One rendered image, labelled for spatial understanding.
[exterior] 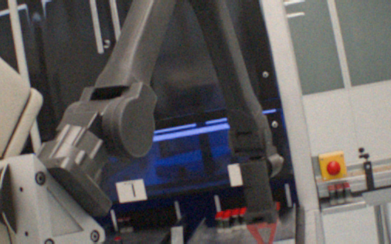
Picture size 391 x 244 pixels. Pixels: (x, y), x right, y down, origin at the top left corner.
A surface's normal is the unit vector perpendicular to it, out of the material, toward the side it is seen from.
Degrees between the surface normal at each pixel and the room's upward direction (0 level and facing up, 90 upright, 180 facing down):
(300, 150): 90
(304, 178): 90
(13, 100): 90
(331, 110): 90
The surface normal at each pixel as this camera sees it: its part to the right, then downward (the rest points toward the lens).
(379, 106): -0.18, 0.09
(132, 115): 0.88, -0.03
